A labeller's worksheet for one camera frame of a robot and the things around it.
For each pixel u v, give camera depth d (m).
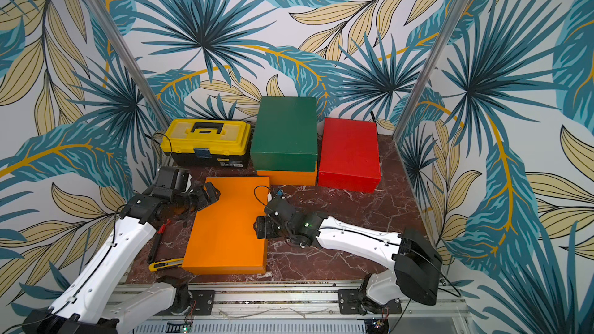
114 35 0.81
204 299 0.74
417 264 0.41
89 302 0.38
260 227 0.68
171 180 0.55
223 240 0.73
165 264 0.80
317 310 0.73
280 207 0.58
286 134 1.05
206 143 0.94
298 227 0.58
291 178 0.98
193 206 0.65
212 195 0.69
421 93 1.00
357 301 0.72
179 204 0.61
